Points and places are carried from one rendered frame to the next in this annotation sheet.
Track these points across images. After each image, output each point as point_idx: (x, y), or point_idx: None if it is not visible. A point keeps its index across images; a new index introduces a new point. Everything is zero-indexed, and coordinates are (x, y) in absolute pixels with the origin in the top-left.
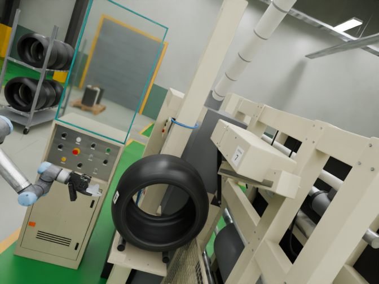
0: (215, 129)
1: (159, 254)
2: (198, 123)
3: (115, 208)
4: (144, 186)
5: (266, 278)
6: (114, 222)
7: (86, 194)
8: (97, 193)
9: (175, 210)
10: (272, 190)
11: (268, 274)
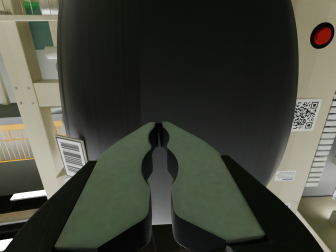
0: None
1: None
2: (312, 190)
3: (64, 106)
4: None
5: (52, 84)
6: (69, 8)
7: (39, 232)
8: (163, 145)
9: None
10: (59, 178)
11: (54, 89)
